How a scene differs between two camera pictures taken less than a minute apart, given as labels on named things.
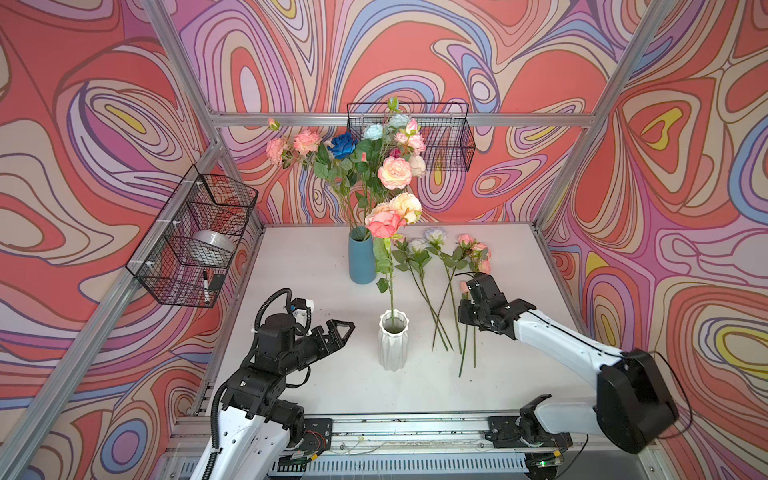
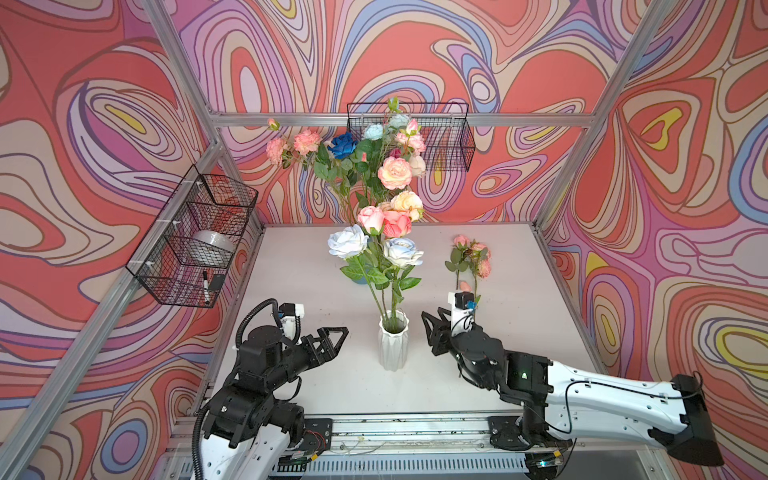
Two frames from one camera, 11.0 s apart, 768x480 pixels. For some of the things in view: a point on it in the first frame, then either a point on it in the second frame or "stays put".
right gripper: x=462 y=312 to x=441 y=331
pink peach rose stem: x=397 y=172 stays put
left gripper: x=334 y=343 stays put
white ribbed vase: x=393 y=340 stays put
